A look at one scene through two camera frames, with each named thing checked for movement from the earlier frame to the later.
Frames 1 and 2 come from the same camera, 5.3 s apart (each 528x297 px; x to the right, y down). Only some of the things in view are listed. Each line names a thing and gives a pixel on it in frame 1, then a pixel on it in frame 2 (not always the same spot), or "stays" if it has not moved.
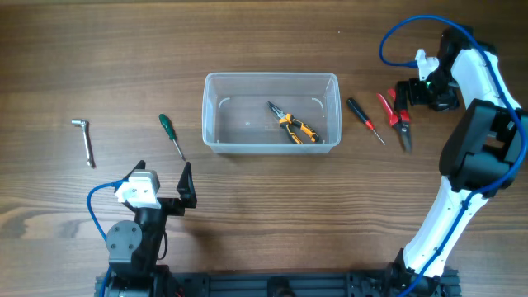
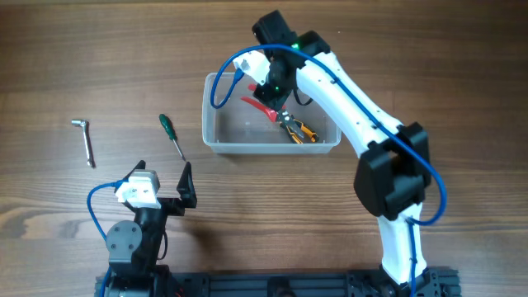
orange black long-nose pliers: [289, 123] stays
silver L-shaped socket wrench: [87, 139] stays
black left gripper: [185, 187] stays
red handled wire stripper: [402, 120] -> [271, 113]
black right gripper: [449, 101] -> [275, 101]
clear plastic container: [237, 117] stays
